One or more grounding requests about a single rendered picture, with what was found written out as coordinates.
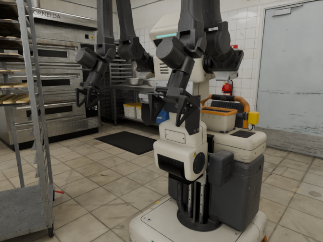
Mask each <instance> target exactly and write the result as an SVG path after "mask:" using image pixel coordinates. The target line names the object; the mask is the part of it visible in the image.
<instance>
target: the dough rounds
mask: <svg viewBox="0 0 323 242"><path fill-rule="evenodd" d="M29 101H30V98H29V94H26V95H25V94H17V95H16V94H9V95H0V104H9V103H29Z"/></svg>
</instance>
